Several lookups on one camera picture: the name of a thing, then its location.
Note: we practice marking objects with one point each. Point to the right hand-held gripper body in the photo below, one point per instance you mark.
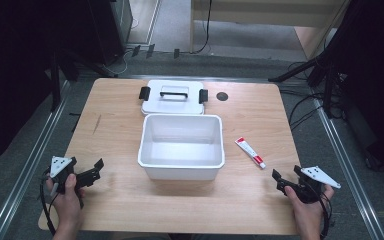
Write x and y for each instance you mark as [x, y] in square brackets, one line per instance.
[310, 186]

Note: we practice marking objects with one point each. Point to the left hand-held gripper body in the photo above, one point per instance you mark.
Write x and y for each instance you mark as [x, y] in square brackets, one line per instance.
[62, 171]

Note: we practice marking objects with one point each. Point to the person's right hand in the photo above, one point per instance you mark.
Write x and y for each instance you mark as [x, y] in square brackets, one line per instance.
[308, 213]

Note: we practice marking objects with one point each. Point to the person's left hand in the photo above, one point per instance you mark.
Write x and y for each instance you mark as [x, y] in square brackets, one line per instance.
[67, 203]

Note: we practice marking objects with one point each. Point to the white and red ointment tube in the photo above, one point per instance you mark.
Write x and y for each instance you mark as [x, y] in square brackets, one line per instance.
[249, 150]

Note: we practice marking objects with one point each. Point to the white plastic storage box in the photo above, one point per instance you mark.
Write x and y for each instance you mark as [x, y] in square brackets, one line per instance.
[180, 150]

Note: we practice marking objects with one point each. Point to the black metal stand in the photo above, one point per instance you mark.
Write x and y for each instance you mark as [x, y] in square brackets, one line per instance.
[316, 66]
[56, 83]

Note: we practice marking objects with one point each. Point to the white lid with black latches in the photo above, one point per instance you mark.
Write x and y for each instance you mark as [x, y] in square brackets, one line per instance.
[175, 107]

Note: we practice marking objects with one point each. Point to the black round table grommet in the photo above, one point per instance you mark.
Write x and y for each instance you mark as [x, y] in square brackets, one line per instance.
[222, 96]

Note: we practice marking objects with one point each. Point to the black curtain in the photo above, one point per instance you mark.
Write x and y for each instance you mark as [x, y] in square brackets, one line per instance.
[380, 83]
[10, 73]

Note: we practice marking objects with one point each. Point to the small black floor plug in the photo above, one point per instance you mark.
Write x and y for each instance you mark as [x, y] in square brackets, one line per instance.
[135, 50]
[150, 51]

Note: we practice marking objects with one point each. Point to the black cabinet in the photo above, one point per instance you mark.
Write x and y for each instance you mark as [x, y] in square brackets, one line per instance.
[111, 26]

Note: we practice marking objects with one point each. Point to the metal floor rail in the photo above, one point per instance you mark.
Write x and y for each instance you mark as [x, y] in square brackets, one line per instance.
[350, 170]
[30, 163]

